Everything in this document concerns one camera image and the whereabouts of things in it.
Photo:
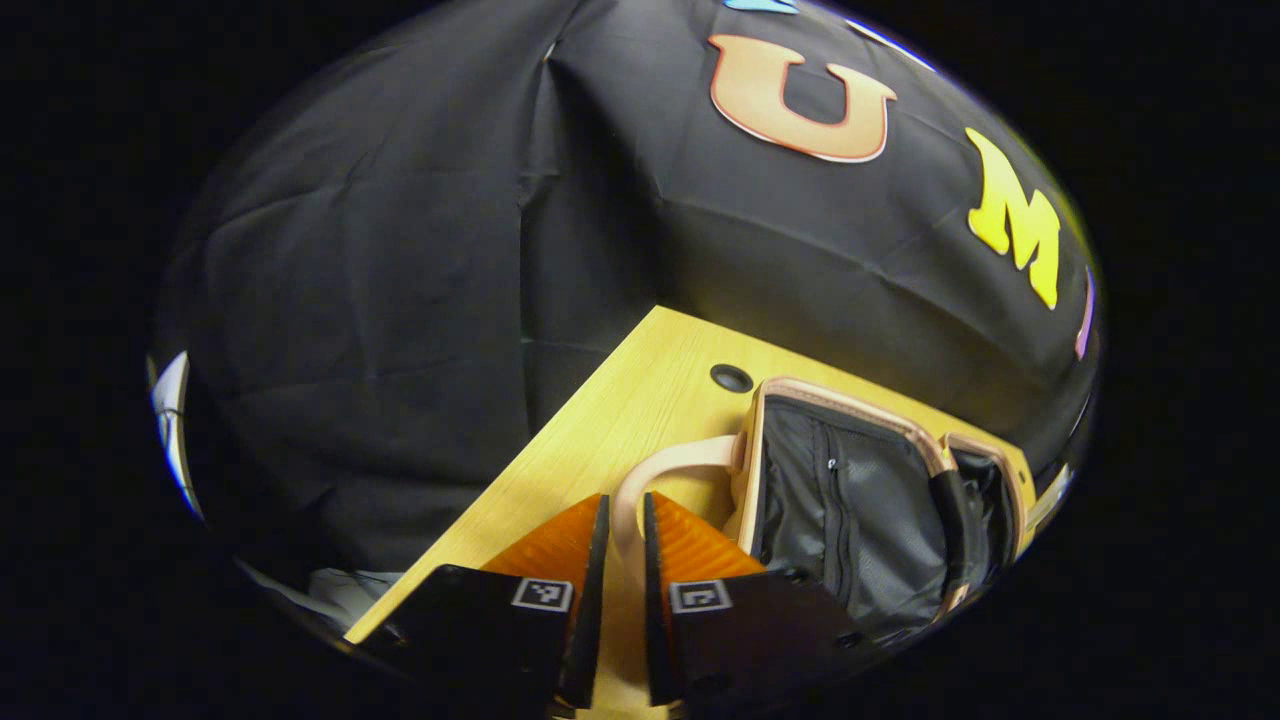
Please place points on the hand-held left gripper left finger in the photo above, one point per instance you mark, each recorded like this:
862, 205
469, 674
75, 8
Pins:
588, 610

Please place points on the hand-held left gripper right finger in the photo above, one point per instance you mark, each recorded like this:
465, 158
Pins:
655, 610

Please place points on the pink suitcase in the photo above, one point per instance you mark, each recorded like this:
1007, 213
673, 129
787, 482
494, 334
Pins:
850, 510

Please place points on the black backdrop cloth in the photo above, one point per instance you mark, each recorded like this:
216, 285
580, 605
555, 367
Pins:
400, 300

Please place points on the pale grey cloth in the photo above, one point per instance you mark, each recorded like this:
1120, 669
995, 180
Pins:
345, 590

